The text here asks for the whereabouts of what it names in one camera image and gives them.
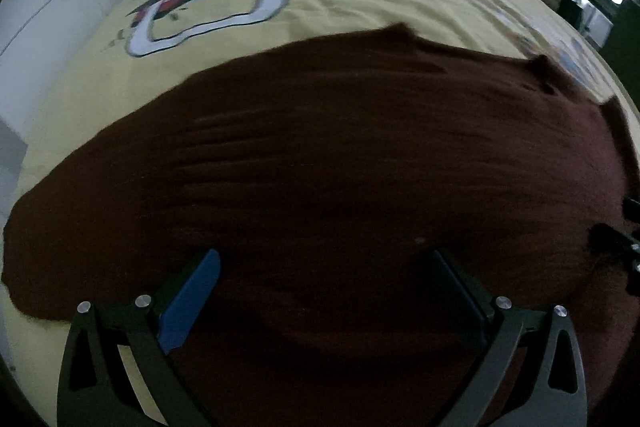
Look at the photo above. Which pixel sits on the dark red knitted garment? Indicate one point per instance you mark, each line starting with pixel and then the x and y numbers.
pixel 312 169

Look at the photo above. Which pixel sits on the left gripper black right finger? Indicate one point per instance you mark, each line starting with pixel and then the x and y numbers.
pixel 501 364

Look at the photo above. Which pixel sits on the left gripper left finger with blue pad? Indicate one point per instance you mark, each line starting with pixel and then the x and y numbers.
pixel 93 387

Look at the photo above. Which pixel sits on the yellow cartoon print bedsheet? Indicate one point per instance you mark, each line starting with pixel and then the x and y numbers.
pixel 146 47

